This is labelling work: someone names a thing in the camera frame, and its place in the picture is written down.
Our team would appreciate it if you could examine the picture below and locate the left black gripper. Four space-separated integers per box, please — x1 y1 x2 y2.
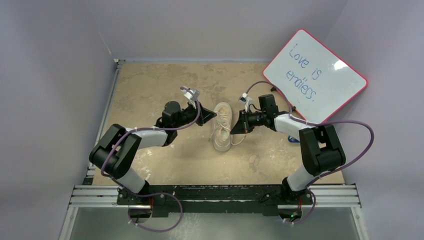
173 99 216 130

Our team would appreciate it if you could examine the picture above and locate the white shoelace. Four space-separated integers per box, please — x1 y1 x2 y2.
208 111 247 146

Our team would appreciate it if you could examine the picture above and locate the beige sneaker shoe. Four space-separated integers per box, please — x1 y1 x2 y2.
211 102 232 152

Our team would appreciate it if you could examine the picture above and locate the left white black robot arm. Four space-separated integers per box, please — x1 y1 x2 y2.
88 101 217 205

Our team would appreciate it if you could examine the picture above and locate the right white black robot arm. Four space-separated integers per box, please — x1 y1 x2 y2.
230 93 346 204

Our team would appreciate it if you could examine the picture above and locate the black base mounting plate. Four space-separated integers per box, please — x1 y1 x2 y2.
117 184 314 218

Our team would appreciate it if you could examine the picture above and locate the pink framed whiteboard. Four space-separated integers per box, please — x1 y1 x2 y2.
263 29 369 123

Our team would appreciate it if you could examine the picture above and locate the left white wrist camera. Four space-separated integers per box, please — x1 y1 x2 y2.
180 86 200 102

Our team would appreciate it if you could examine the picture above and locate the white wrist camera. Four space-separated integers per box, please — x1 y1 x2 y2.
239 92 253 112
180 86 200 102

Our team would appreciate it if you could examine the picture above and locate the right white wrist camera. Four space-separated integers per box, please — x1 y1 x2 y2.
239 92 253 112

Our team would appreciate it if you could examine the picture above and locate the aluminium frame rail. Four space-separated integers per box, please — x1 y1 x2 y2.
60 63 367 240

